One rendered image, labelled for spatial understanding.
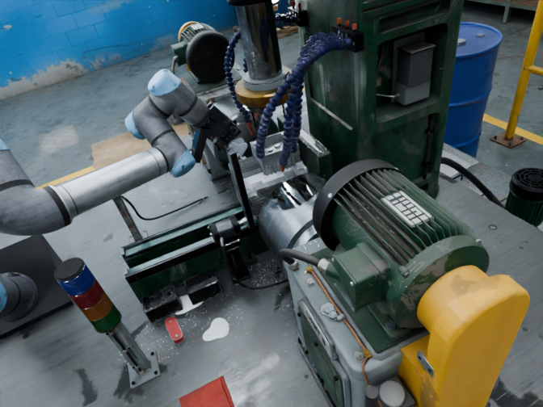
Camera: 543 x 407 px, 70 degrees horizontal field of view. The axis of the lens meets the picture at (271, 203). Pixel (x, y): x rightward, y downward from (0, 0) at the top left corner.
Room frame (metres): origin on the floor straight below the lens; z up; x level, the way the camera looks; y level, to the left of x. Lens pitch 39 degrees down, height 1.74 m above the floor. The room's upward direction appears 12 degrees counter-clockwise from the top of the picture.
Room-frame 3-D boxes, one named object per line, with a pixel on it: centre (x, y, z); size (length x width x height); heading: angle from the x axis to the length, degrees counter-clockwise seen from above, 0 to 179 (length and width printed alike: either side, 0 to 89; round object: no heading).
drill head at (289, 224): (0.69, -0.10, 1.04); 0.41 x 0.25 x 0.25; 15
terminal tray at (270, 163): (1.01, -0.04, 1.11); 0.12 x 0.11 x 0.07; 104
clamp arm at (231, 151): (0.84, 0.07, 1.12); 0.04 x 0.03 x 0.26; 105
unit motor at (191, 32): (1.61, 0.18, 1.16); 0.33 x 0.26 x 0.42; 15
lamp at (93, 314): (0.58, 0.43, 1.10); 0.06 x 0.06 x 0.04
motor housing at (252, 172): (1.01, 0.00, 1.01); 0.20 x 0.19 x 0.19; 104
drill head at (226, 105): (1.35, 0.07, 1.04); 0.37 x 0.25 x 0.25; 15
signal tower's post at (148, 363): (0.58, 0.43, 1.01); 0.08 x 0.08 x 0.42; 15
